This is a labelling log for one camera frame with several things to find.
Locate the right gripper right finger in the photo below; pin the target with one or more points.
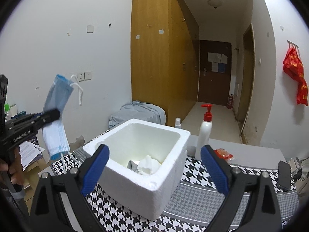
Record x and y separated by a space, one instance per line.
262 212

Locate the blue spray bottle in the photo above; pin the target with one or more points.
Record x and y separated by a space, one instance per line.
177 123

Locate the dark brown entrance door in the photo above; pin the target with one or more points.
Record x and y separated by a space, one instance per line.
215 72

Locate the red snack packet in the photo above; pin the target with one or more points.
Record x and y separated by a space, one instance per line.
223 154

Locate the white wall switch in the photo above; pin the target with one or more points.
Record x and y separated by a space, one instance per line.
88 75

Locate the white pump lotion bottle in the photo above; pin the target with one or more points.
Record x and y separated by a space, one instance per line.
204 131

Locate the red hanging plastic bag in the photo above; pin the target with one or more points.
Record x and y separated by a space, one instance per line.
293 67

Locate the wooden side door frame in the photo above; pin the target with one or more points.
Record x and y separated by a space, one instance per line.
248 76

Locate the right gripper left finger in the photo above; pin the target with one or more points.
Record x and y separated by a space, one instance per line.
60 203

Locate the houndstooth table cloth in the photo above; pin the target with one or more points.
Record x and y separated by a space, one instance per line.
191 207

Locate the cardboard box with papers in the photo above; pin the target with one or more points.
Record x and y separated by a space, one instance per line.
34 159

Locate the person's left hand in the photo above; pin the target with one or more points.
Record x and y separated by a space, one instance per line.
15 169

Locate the grey sock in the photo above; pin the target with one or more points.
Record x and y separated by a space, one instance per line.
133 165

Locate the wall hook rack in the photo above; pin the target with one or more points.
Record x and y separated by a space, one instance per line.
293 45

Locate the light blue face mask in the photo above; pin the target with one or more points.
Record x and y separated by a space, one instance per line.
53 132

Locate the white wall socket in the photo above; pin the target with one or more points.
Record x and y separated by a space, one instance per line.
81 77

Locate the light blue cloth pile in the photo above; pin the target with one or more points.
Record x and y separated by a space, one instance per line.
138 110

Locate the brown wooden wardrobe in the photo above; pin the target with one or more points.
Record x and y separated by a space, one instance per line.
165 56

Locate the ceiling lamp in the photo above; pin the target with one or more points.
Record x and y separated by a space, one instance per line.
215 3

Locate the black smartphone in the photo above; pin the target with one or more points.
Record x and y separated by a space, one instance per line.
284 176

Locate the red fire extinguisher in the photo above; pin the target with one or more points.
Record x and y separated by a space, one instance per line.
230 101

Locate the white styrofoam box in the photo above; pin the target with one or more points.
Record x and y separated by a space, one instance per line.
145 195

